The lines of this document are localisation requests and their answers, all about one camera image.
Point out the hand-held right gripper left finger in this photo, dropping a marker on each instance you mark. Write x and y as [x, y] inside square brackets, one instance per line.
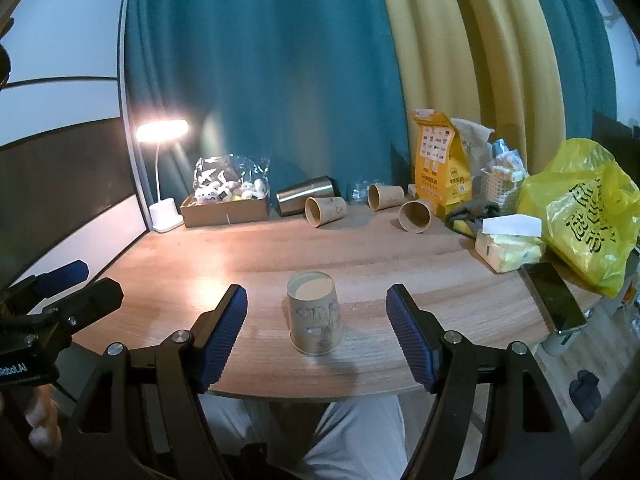
[222, 340]

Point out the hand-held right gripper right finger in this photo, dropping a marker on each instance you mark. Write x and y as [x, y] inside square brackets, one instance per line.
[411, 337]

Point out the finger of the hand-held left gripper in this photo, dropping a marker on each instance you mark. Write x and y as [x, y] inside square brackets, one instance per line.
[92, 300]
[62, 275]

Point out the floral print paper cup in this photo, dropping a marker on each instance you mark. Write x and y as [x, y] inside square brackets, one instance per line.
[315, 317]

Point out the brown paper cup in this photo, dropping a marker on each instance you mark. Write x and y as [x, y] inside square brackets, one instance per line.
[386, 196]
[416, 215]
[325, 211]

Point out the white cup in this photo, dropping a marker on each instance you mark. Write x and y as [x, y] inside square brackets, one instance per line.
[555, 344]

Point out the person's left hand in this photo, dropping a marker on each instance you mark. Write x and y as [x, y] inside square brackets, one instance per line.
[42, 420]

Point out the person's grey pants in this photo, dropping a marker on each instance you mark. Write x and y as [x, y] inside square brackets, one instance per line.
[345, 440]

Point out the shallow cardboard box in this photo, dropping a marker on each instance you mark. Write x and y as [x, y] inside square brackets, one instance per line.
[225, 214]

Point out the tissue pack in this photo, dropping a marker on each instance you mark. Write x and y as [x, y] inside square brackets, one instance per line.
[507, 250]

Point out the grey work gloves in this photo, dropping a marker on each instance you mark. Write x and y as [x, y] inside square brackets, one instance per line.
[472, 210]

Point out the black smartphone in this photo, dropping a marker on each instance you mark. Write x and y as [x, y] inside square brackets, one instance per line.
[552, 295]

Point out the clear plastic bottle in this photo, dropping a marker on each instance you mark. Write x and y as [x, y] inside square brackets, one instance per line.
[360, 192]

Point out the clear bag of toys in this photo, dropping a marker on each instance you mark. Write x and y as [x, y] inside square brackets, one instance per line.
[227, 180]

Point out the stainless steel tumbler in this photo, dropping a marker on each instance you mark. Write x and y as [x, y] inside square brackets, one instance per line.
[305, 194]

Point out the yellow paper bag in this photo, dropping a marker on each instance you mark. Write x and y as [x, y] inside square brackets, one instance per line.
[440, 170]

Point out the white desk lamp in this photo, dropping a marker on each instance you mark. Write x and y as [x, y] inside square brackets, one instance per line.
[162, 132]

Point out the white plastic basket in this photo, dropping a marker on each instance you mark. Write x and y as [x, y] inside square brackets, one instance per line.
[502, 187]

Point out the dark slipper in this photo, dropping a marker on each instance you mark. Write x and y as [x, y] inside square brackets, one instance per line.
[586, 394]

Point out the white paper bag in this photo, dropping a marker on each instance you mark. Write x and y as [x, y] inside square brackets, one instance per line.
[472, 142]

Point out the yellow plastic shopping bag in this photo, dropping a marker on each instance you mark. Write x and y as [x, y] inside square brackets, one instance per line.
[585, 210]

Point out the teal curtain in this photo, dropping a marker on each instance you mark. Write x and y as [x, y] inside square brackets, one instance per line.
[260, 70]

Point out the yellow curtain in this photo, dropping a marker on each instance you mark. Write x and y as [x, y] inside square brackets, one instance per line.
[480, 45]

